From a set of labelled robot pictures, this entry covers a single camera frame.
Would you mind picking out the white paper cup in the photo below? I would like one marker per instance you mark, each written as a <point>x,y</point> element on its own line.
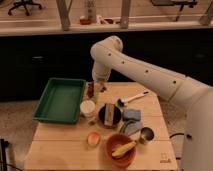
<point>87,108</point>

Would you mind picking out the dark red grape bunch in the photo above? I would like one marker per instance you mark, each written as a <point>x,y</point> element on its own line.
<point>90,91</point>

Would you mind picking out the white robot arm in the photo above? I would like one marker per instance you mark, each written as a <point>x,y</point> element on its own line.
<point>190,95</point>

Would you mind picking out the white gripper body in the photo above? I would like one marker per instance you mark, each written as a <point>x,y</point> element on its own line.
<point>99,86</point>

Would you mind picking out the metal cup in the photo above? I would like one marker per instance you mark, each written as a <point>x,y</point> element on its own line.
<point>146,135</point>

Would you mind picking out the wooden block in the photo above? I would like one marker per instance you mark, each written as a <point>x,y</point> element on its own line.
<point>109,114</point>

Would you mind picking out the black office chair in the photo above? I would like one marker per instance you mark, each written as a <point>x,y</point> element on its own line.
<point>24,3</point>

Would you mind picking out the green chili pepper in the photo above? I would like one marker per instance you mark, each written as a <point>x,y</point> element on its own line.
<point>124,125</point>

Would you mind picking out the red bowl on shelf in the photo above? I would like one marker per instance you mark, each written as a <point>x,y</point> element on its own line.
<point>84,21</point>

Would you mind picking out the black bowl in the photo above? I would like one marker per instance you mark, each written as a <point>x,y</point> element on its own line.
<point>116,119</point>

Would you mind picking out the orange clay bowl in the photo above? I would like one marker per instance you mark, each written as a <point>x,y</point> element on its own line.
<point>115,141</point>

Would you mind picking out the white handled spoon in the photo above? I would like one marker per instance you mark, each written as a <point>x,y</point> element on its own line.
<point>124,101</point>

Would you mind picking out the green pear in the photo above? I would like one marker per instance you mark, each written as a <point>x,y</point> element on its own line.
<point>95,97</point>

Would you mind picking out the yellow corn cob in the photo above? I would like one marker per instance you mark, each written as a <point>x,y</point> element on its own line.
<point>121,150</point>

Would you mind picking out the grey cloth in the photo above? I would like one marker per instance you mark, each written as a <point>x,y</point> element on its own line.
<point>132,128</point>

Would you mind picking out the green plastic tray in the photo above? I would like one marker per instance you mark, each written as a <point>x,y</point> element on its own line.
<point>60,101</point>

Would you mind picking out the orange peach fruit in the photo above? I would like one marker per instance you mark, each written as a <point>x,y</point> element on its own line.
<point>93,139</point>

